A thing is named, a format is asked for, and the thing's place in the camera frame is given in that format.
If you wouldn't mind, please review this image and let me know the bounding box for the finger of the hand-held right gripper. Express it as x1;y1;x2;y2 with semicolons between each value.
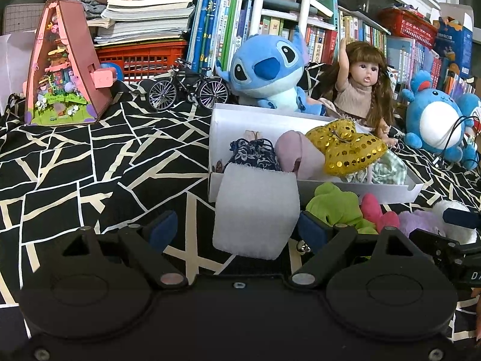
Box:
410;229;470;260
443;208;481;229

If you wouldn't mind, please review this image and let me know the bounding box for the purple plush toy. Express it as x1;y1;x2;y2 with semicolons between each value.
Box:
398;210;446;237

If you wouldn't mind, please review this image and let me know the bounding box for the green checked cloth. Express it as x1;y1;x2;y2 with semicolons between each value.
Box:
348;150;408;186

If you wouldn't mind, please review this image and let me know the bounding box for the gold sequin pouch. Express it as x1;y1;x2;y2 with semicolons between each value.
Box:
305;118;388;177

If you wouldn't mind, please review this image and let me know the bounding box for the pink towel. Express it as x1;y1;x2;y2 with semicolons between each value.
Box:
275;130;331;181

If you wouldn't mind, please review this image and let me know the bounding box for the pink triangular dollhouse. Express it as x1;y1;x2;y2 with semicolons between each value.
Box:
24;0;118;126

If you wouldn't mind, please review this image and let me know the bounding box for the blue ball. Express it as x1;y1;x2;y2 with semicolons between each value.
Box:
100;61;124;82

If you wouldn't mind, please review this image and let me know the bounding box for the row of shelved books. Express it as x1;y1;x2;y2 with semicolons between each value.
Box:
186;0;481;102

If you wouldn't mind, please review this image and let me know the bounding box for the blue alien plush toy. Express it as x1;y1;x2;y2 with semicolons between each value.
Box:
215;26;327;117

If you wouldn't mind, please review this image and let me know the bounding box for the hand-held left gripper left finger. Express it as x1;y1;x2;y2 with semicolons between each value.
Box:
60;211;188;290

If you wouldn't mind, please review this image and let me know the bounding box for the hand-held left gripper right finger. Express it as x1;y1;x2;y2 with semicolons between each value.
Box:
289;211;433;290

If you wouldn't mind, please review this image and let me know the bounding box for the grey cutting mat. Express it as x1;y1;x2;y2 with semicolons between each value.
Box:
5;3;46;35

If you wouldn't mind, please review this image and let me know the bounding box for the stack of paper books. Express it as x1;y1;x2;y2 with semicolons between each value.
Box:
86;0;196;48

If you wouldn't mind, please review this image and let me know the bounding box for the white cardboard box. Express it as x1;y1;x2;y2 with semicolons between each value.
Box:
208;103;424;205

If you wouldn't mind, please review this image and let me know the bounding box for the white shelf post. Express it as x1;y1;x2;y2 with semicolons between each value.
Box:
250;0;269;36
299;0;315;36

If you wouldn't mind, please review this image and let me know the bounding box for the blue cardboard box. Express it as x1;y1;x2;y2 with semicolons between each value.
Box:
432;17;474;79

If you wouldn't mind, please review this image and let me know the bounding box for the green plush toy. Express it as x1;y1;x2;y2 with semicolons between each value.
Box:
305;182;378;236

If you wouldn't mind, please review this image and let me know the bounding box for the long-haired doll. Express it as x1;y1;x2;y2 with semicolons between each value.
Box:
319;38;400;147

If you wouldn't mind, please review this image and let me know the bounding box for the black cable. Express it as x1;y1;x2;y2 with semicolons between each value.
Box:
432;115;481;166

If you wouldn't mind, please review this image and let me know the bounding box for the blue cat plush toy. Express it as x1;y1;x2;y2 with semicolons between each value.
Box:
456;93;481;170

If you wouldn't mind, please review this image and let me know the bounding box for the blue round plush toy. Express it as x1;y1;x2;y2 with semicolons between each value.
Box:
400;69;476;170

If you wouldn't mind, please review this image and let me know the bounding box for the miniature black bicycle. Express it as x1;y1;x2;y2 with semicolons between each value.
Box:
148;59;231;113

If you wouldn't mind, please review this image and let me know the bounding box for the red mesh basket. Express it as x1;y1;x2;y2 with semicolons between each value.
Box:
378;5;438;49

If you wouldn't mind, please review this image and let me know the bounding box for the red plastic basket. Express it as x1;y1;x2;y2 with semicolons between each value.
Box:
96;39;188;83

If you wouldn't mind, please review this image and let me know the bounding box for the white fluffy plush toy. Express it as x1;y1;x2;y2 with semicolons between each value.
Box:
432;199;478;245

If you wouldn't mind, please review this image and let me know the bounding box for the navy floral drawstring pouch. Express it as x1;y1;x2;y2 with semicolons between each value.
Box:
224;138;282;172

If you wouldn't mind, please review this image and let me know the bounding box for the white paper sheet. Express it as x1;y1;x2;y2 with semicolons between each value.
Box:
0;32;42;113

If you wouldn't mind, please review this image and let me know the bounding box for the black patterned blanket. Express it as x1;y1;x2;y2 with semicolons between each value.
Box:
0;60;481;343

